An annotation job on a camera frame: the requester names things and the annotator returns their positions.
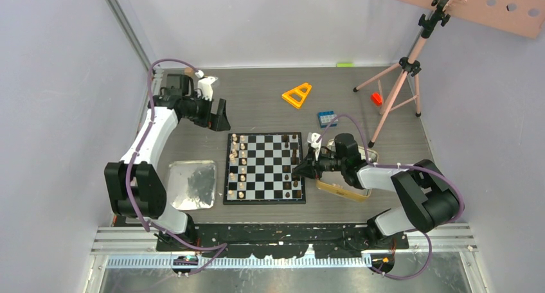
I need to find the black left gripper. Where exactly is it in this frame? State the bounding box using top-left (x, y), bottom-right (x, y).
top-left (183, 91), bottom-right (230, 132)

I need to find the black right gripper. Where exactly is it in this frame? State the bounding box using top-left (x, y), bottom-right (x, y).
top-left (294, 146), bottom-right (346, 180)

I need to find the dark chess piece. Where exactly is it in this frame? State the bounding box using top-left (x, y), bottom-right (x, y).
top-left (290, 150), bottom-right (299, 165)

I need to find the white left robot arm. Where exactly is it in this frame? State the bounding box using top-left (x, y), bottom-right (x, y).
top-left (104, 71), bottom-right (231, 251)

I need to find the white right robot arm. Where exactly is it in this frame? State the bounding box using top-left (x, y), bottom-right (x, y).
top-left (292, 133), bottom-right (463, 249)

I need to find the pink perforated board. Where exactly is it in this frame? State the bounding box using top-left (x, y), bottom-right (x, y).
top-left (398, 0), bottom-right (544, 39)

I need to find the gold square metal tin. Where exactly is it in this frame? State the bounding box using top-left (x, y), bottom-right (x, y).
top-left (315, 145), bottom-right (380, 203)

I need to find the black and white chessboard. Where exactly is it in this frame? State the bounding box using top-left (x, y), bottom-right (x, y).
top-left (223, 132), bottom-right (307, 205)

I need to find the blue and grey lego block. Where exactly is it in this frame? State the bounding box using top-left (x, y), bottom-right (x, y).
top-left (317, 111), bottom-right (337, 129)

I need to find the yellow triangle toy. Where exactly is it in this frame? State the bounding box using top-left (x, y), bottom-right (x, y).
top-left (281, 82), bottom-right (312, 109)

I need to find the silver tin lid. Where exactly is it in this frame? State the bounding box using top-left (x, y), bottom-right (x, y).
top-left (166, 160), bottom-right (217, 211)

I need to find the red block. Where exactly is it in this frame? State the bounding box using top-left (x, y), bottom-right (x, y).
top-left (370, 93), bottom-right (382, 107)

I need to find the pink tripod stand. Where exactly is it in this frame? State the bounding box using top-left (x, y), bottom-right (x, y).
top-left (353, 12), bottom-right (436, 148)

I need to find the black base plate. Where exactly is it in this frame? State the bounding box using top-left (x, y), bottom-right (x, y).
top-left (156, 223), bottom-right (409, 259)

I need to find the green block at wall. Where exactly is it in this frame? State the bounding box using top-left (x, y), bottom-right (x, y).
top-left (335, 62), bottom-right (353, 67)

